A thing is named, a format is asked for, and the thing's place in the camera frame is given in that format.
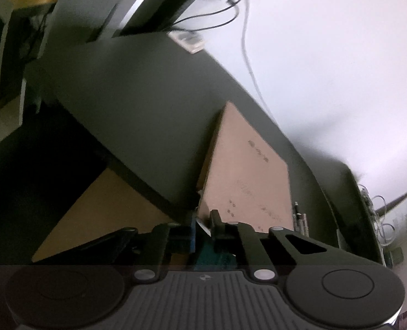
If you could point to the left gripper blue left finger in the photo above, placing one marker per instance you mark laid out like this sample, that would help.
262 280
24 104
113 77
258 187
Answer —
192 232

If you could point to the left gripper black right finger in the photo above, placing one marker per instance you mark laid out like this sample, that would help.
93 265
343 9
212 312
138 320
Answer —
217 227

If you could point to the brown notebook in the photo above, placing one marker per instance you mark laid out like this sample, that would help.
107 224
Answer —
109 204
243 177

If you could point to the black desk drawer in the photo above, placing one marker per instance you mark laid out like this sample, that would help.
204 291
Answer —
45 166

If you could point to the brown notebook in drawer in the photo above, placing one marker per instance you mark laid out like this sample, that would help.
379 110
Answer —
109 204

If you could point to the black pen left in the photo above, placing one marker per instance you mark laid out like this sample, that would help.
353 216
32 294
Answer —
297 217

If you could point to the black silver pen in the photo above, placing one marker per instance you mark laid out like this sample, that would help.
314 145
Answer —
304 225

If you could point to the small white box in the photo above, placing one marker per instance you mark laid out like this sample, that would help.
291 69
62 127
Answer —
189 41

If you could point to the silver computer monitor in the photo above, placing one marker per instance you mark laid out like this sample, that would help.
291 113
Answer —
76 22

